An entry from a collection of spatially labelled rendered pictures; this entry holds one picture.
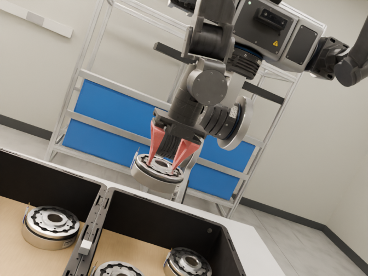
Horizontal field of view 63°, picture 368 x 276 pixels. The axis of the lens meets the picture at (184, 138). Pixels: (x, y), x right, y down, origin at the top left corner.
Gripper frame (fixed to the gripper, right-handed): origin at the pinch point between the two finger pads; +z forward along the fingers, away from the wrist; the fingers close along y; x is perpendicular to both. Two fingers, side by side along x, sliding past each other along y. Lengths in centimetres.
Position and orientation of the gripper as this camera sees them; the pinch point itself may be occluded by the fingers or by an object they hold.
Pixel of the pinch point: (162, 161)
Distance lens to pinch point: 60.3
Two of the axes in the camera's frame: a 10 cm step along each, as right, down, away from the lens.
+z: -4.0, 8.9, 2.1
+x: -2.0, -3.1, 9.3
